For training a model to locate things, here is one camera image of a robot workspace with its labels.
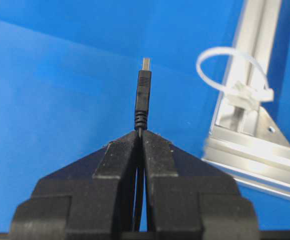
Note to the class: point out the square aluminium extrusion frame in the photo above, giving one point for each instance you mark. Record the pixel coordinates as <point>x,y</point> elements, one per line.
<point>249,145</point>

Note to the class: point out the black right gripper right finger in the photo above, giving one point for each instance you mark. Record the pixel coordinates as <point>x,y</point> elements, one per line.
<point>188,195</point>

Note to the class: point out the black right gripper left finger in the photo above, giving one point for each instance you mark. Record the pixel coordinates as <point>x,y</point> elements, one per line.
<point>92,195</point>

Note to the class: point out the white zip tie loop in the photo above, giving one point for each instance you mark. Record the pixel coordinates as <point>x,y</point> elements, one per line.
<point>240,94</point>

